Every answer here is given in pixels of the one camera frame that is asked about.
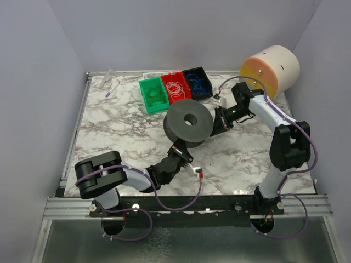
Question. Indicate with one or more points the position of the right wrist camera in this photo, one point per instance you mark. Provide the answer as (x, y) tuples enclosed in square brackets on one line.
[(220, 100)]

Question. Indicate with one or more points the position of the red plastic bin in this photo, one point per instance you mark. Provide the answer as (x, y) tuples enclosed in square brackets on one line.
[(176, 87)]

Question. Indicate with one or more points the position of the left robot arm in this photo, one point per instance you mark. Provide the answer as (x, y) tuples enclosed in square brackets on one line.
[(98, 176)]

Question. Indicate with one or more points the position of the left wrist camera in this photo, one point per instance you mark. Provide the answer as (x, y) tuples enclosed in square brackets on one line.
[(194, 171)]

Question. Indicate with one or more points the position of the green plastic bin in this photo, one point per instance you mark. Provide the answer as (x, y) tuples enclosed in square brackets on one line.
[(154, 95)]

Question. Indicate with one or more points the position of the white label card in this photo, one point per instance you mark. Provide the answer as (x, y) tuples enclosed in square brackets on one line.
[(148, 75)]

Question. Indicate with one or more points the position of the large cylinder drum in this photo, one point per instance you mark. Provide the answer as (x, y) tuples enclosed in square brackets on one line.
[(275, 68)]

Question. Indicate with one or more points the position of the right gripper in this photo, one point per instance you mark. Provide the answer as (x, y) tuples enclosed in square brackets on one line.
[(221, 122)]

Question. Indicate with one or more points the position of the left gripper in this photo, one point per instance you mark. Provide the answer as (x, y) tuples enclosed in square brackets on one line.
[(180, 152)]

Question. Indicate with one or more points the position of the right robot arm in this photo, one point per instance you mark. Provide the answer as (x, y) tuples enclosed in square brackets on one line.
[(290, 146)]

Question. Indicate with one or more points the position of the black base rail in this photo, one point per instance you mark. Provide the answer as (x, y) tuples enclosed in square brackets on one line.
[(207, 211)]

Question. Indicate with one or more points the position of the black spool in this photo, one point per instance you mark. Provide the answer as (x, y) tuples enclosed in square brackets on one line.
[(188, 120)]

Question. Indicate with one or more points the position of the black plastic bin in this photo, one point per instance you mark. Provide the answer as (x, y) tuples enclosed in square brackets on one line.
[(199, 83)]

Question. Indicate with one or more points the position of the purple capped marker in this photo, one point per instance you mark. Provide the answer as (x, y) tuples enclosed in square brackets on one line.
[(112, 89)]

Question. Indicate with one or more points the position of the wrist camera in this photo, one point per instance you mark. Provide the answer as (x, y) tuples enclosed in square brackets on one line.
[(194, 171), (220, 100)]

